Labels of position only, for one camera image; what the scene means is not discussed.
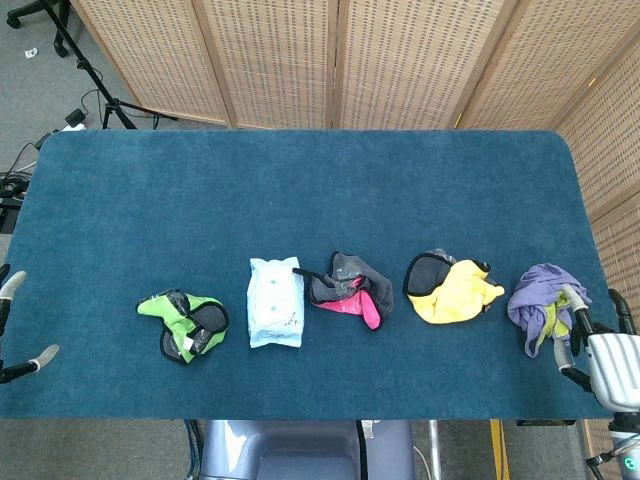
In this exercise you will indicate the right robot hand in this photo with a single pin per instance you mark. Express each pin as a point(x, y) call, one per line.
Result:
point(610, 357)

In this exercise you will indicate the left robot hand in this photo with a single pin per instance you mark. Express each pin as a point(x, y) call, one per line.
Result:
point(20, 350)

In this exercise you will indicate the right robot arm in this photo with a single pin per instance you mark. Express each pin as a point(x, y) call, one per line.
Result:
point(622, 447)

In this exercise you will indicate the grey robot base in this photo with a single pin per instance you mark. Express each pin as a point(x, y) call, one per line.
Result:
point(305, 450)

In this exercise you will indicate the purple and yellow garment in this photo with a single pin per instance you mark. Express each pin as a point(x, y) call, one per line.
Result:
point(537, 305)

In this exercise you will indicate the green and black garment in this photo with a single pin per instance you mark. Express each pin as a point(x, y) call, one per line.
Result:
point(187, 320)

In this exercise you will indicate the yellow and black garment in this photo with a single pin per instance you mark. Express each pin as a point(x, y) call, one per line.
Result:
point(450, 295)

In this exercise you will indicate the grey and pink garment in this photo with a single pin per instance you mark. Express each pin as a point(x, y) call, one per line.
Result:
point(350, 292)

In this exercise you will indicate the yellow table leg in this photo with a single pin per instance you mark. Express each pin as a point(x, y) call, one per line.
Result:
point(499, 449)

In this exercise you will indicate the silver metal table leg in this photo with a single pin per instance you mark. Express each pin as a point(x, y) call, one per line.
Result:
point(434, 449)

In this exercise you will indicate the white power strip with adapter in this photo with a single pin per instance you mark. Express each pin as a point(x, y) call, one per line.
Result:
point(75, 120)

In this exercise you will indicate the light blue wet wipes pack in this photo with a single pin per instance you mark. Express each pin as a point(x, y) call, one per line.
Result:
point(274, 303)

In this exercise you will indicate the black tripod stand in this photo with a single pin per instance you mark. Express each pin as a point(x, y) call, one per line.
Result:
point(95, 75)

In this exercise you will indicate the blue table mat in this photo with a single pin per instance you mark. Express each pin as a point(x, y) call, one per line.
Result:
point(300, 200)

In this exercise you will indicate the black office chair base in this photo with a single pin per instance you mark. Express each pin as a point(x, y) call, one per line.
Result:
point(37, 22)

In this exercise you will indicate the wicker folding screen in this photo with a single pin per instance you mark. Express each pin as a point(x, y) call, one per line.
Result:
point(400, 60)

